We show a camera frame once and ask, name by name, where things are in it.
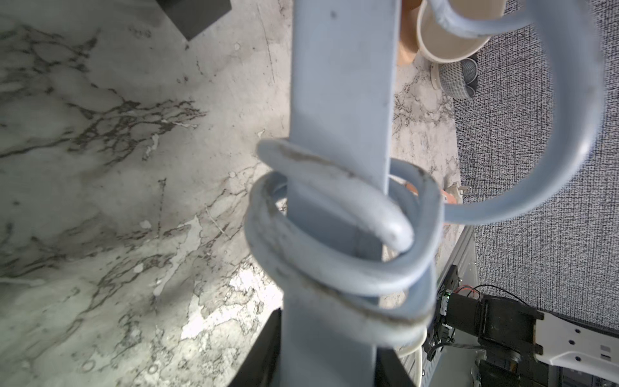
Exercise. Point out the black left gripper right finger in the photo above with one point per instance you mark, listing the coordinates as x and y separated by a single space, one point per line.
390 372

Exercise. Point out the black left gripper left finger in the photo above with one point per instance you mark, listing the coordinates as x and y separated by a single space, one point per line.
261 362

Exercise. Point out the pink power strip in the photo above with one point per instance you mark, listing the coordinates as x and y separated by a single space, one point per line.
450 197

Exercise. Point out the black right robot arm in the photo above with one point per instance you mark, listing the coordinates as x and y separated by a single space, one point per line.
527 347

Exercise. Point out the wooden mug tree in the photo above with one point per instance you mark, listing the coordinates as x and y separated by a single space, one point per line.
408 45

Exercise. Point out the white mug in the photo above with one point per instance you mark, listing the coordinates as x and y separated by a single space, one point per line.
441 46

